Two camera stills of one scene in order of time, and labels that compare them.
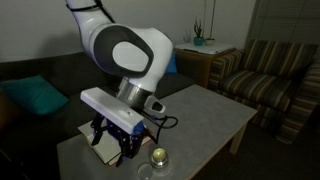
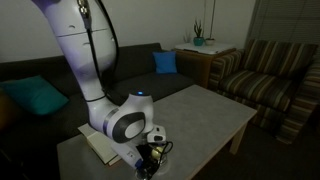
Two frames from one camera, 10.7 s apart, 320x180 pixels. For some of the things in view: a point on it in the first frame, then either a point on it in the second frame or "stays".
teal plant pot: x=198 y=41 stays
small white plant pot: x=209 y=41 stays
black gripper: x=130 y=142 → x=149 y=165
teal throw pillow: x=37 y=93 stays
